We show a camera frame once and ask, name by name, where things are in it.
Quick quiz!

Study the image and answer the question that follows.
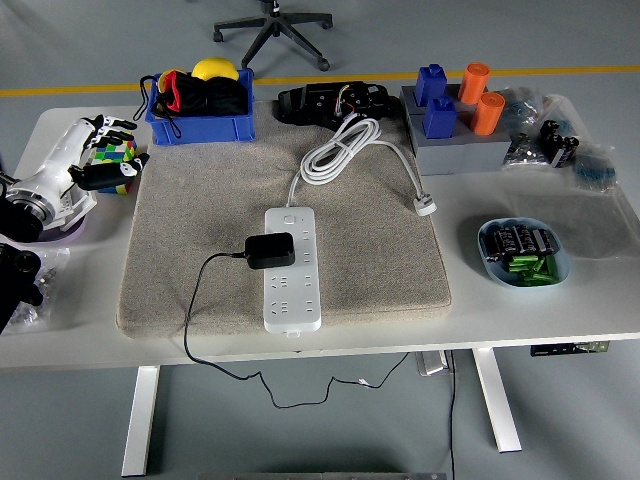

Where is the blue plastic bin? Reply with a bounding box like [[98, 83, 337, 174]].
[[144, 68, 256, 147]]

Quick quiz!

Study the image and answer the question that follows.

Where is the green cylinder parts pile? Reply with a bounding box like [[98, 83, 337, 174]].
[[507, 254, 560, 287]]

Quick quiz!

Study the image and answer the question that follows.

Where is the yellow ball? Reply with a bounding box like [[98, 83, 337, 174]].
[[191, 57, 240, 81]]

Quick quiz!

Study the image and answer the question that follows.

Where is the clear bag of teal parts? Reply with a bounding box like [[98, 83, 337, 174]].
[[569, 142, 619, 195]]

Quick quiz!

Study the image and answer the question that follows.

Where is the clear empty plastic bag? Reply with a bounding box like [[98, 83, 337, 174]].
[[499, 169, 640, 261]]

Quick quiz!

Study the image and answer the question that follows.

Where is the grey-brown fabric mat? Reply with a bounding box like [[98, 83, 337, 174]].
[[115, 99, 454, 340]]

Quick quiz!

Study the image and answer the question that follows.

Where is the clear bag with blue parts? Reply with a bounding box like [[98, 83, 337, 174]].
[[499, 85, 571, 132]]

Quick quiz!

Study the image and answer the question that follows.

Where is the white power strip with cable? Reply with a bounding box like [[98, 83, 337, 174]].
[[263, 113, 439, 337]]

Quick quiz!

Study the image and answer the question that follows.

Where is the black office chair base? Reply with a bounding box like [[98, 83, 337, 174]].
[[212, 0, 334, 72]]

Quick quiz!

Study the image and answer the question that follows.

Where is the blue bottle-shaped block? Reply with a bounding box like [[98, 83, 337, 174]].
[[422, 95, 459, 140], [414, 63, 448, 107]]

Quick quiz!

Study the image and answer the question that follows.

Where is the light blue dish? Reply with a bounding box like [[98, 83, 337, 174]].
[[477, 216, 571, 290]]

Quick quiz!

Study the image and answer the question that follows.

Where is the colourful puzzle cube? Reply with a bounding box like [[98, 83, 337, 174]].
[[89, 132, 138, 195]]

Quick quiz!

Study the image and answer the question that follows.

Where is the clear bag of black capacitors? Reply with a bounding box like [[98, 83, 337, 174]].
[[538, 118, 581, 169]]

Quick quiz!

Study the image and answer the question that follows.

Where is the orange cylinder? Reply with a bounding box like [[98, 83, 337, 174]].
[[469, 91, 506, 136], [457, 62, 489, 105]]

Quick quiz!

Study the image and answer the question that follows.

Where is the purple dish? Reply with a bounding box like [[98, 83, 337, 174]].
[[34, 212, 89, 245]]

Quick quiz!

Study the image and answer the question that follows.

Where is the silver metal bracket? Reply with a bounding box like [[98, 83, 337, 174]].
[[415, 351, 451, 376]]

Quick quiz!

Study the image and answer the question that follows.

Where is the black electronic device with wires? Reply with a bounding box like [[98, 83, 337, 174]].
[[272, 80, 401, 130]]

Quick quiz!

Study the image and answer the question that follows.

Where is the clear bag of silver screws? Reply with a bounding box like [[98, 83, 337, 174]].
[[502, 130, 549, 171]]

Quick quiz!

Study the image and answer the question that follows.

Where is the white table leg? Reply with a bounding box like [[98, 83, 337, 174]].
[[121, 365, 161, 478], [472, 348, 524, 454]]

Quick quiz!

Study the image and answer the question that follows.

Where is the black hanging cable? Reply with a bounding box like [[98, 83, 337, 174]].
[[447, 349, 458, 480]]

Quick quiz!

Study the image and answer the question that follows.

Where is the black power adapter with cord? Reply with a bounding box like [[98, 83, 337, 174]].
[[182, 232, 412, 410]]

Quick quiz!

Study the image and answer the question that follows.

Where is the grey block base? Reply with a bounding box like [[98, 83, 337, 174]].
[[399, 83, 514, 176]]

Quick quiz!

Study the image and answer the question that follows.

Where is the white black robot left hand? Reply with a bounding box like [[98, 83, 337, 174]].
[[13, 113, 150, 204]]

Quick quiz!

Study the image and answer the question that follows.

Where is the black table control panel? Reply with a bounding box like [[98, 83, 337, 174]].
[[530, 341, 611, 357]]

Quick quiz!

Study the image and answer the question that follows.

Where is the black drawstring bag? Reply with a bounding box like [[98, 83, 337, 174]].
[[133, 69, 250, 140]]

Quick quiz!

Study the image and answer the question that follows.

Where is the clear bag of metal nuts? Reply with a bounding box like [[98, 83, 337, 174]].
[[3, 247, 71, 335]]

